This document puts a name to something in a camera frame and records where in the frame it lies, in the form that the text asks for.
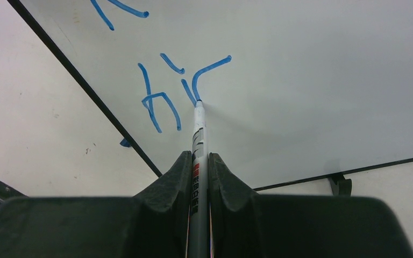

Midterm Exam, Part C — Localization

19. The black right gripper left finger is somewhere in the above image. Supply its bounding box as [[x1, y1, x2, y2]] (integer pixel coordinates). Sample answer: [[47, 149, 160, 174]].
[[0, 151, 192, 257]]

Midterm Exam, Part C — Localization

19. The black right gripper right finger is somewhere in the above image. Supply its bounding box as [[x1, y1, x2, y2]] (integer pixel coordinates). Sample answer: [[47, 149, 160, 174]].
[[208, 153, 413, 257]]

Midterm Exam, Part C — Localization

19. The white whiteboard black frame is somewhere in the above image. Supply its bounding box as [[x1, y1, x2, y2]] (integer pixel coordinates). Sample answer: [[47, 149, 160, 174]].
[[10, 1, 413, 189]]

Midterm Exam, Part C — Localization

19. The white marker pen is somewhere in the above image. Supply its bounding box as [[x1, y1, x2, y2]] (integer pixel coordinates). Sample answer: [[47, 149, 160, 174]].
[[187, 100, 211, 257]]

